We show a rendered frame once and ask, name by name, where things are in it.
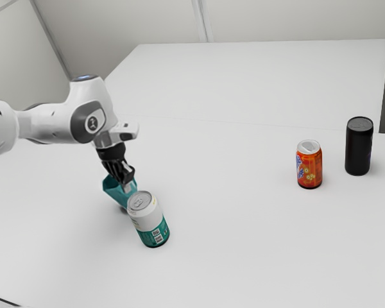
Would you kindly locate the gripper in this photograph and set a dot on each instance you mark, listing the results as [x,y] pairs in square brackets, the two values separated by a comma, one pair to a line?
[112,158]

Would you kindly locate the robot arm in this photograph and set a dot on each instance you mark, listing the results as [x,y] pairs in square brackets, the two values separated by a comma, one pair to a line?
[48,120]

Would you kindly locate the teal faceted mug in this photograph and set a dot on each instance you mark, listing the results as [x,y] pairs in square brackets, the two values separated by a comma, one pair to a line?
[115,190]

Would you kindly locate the white and teal can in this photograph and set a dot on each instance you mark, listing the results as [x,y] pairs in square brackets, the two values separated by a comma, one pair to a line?
[148,220]

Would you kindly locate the orange soda can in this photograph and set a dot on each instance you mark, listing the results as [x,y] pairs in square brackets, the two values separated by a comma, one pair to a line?
[309,164]

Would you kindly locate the tall black can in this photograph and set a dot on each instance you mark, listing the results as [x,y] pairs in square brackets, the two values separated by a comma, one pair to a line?
[358,146]

